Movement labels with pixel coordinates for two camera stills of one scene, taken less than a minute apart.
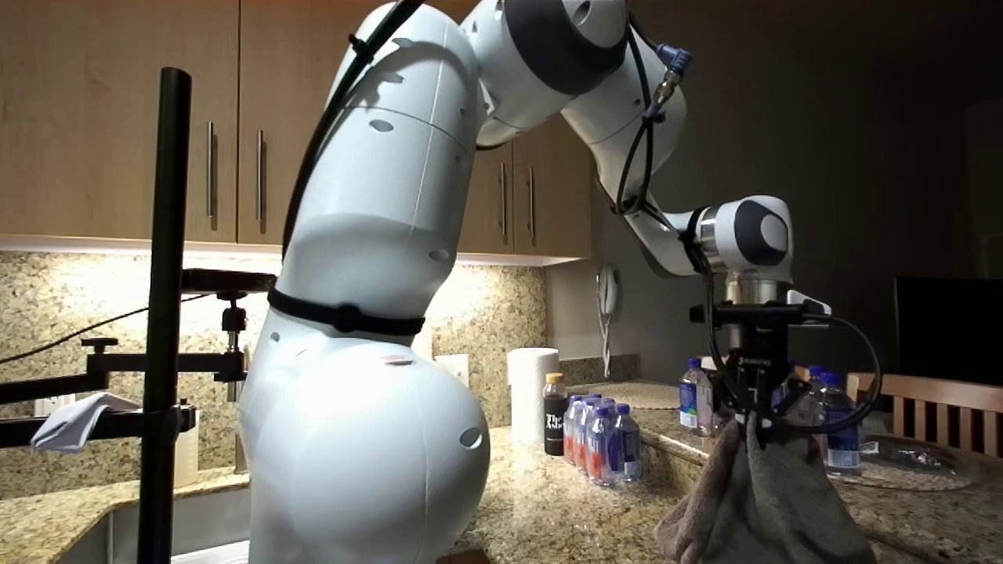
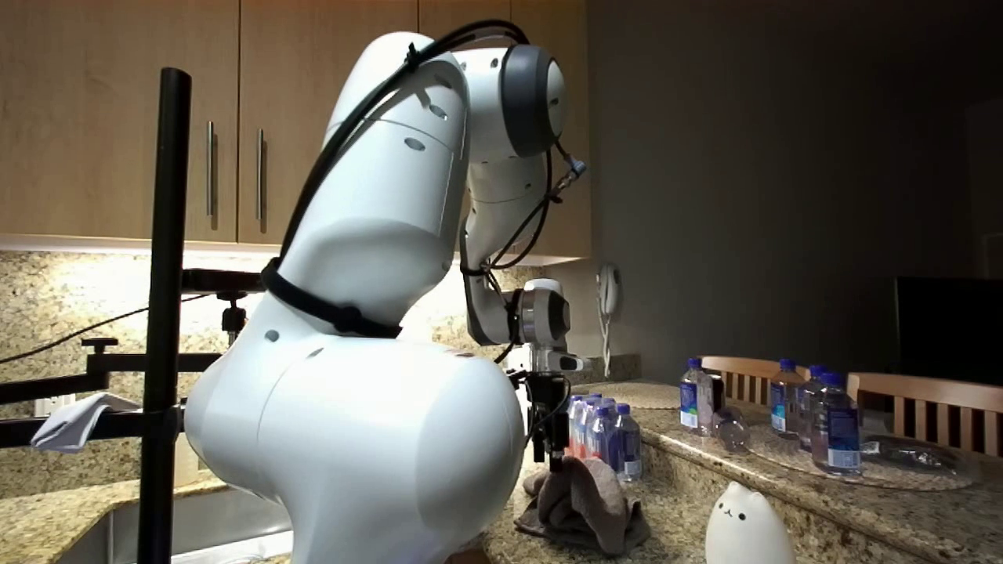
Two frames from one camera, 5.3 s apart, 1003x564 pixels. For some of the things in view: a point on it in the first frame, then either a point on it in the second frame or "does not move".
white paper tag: x=69 y=424 does not move
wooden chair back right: x=941 y=410 does not move
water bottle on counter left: x=694 y=395 does not move
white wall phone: x=605 y=313 does not move
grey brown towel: x=767 y=503 → x=586 y=505
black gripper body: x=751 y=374 → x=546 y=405
